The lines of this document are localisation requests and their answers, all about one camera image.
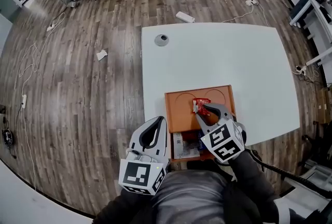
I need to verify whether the person's grey shirt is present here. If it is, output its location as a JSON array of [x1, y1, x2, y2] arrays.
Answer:
[[151, 169, 231, 224]]

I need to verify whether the white cable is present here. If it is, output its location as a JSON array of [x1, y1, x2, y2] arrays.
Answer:
[[22, 107, 37, 192], [19, 11, 66, 96], [221, 4, 254, 24]]

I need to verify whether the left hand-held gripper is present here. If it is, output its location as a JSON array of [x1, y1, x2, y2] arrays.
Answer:
[[118, 116, 169, 196]]

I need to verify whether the white rectangular box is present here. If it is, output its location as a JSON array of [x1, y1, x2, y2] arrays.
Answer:
[[175, 10, 196, 23]]

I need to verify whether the white equipment stand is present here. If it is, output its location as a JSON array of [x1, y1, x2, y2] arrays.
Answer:
[[302, 157, 332, 194]]

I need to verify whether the large white table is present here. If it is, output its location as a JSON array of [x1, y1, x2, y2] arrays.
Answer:
[[141, 22, 301, 147]]

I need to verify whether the white paper packet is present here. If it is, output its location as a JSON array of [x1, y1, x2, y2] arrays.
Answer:
[[173, 132, 201, 160]]

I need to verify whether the person's right leg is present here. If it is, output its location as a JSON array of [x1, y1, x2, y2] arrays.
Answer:
[[186, 159, 217, 171]]

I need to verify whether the person's left forearm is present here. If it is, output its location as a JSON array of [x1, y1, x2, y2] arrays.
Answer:
[[92, 186, 158, 224]]

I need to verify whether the black round floor device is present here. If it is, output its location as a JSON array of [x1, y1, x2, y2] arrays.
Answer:
[[1, 128, 15, 146]]

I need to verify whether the red packet white label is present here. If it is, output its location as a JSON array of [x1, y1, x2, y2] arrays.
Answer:
[[191, 97, 212, 117]]

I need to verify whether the cardboard box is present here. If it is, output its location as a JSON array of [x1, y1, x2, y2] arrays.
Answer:
[[317, 86, 332, 124]]

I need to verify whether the orange storage box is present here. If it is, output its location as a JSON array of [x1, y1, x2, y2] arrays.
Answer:
[[164, 84, 237, 134]]

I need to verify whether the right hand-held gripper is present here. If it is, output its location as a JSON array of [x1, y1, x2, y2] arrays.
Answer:
[[195, 103, 247, 163]]

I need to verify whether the person's right forearm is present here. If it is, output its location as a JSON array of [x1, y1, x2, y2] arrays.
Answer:
[[227, 150, 281, 224]]

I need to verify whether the black braided cable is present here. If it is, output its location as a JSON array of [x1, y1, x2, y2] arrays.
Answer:
[[247, 148, 332, 199]]

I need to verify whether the grey cable grommet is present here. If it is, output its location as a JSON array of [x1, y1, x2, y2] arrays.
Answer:
[[154, 34, 170, 47]]

